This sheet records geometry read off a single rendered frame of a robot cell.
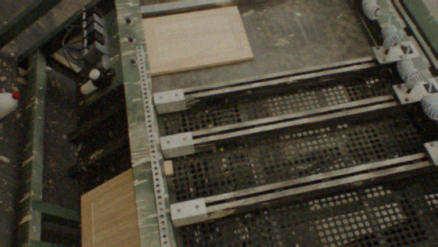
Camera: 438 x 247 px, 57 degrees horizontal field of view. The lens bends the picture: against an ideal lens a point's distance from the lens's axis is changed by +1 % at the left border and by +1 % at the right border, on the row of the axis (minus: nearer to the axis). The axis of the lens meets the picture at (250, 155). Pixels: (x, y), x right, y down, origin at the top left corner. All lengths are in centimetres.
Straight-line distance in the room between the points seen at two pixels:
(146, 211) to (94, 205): 63
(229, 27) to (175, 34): 27
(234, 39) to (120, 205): 96
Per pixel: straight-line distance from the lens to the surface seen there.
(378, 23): 211
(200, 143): 160
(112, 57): 203
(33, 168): 219
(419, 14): 273
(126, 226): 190
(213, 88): 177
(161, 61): 197
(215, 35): 207
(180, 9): 221
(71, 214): 221
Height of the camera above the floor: 171
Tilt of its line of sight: 19 degrees down
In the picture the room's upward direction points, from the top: 63 degrees clockwise
